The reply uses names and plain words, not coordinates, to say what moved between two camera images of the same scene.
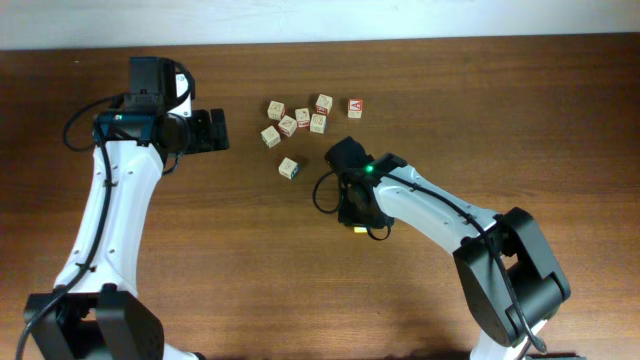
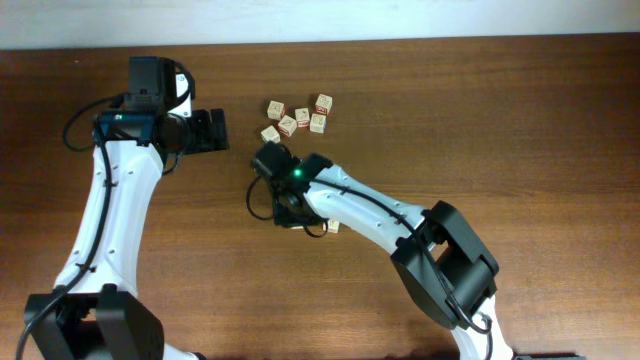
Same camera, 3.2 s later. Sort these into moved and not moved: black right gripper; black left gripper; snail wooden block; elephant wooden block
Moved: black right gripper
Not moved: elephant wooden block; black left gripper; snail wooden block
